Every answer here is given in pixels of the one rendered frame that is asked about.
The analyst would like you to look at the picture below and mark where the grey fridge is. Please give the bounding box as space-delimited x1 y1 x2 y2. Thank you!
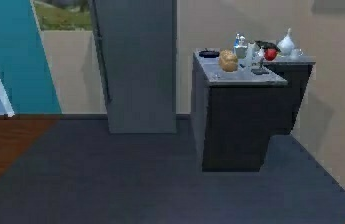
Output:
88 0 178 135

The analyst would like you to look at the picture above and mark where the black pan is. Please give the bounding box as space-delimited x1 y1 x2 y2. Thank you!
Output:
198 49 221 59

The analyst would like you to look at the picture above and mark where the black kitchen counter cabinet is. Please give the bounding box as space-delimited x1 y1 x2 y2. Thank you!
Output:
190 49 317 173

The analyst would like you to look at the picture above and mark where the tan bread loaf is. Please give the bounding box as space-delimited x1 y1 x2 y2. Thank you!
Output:
218 49 240 73

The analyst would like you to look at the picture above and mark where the pale slim bottle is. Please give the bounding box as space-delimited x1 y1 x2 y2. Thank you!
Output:
244 42 256 69

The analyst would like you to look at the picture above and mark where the black flat object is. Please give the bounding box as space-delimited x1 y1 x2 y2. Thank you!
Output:
250 67 270 76

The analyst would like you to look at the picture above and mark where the red apple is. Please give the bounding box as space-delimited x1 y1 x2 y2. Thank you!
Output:
263 48 278 62

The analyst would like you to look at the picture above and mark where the dark leafy object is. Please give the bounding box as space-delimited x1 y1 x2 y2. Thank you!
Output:
254 40 282 53

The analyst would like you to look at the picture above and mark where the white vase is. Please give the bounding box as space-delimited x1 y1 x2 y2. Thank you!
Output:
276 27 296 57

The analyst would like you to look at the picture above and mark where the clear glass cup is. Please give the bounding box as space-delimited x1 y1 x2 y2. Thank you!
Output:
289 48 304 60

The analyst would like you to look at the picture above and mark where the window with green view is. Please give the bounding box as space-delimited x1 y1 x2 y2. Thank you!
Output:
32 0 93 32

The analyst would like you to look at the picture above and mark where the black fridge handle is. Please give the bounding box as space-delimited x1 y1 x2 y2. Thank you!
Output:
91 0 113 103

